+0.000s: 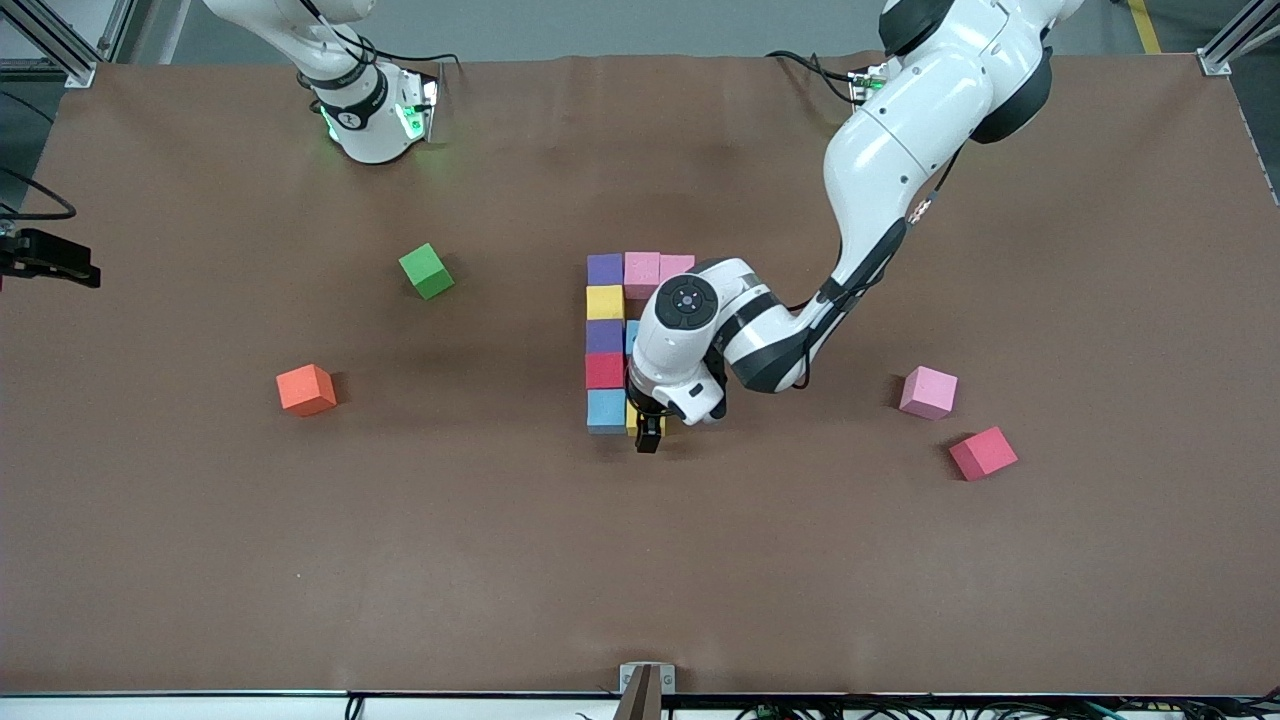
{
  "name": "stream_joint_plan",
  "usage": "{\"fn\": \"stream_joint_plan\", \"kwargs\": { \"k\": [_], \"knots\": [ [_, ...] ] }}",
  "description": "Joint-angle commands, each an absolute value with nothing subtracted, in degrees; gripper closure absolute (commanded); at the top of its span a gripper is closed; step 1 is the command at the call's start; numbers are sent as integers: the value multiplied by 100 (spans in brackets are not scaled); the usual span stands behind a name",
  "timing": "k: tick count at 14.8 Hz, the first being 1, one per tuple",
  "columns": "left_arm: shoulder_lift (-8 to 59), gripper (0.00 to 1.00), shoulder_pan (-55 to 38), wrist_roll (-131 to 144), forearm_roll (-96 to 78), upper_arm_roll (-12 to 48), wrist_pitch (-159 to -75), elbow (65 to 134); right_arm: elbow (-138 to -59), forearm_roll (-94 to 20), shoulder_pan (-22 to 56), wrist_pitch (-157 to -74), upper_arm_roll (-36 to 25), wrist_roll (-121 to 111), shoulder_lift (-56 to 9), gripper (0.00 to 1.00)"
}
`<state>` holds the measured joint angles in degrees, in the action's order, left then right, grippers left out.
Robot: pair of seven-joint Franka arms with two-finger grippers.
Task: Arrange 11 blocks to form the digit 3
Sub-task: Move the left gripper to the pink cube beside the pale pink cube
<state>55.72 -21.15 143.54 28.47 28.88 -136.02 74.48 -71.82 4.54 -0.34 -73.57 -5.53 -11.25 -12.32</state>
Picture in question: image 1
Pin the brown table mat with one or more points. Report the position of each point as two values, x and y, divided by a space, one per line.
640 560

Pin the red foam cube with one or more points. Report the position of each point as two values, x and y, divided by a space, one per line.
605 370
982 453

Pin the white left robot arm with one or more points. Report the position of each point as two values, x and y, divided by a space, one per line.
920 120

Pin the orange foam cube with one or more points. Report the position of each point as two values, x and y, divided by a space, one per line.
305 390

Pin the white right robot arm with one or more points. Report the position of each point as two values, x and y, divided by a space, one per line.
365 130

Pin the grey metal camera bracket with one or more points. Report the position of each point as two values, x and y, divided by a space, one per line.
645 690

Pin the purple foam cube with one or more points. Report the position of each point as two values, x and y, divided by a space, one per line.
605 269
604 337

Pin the green foam cube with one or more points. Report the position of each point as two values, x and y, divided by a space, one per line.
426 272

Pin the metal connector box green light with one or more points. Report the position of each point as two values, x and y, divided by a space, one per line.
866 80
418 105

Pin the pink foam cube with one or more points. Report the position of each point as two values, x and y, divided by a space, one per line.
640 272
678 264
928 392

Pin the blue foam cube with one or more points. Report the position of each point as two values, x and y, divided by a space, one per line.
606 410
630 337

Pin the yellow foam cube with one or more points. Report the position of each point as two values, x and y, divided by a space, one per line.
631 418
604 303

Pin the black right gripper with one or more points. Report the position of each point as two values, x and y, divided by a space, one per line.
45 256

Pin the aluminium frame profile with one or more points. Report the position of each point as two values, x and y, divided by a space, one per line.
78 70
1215 62

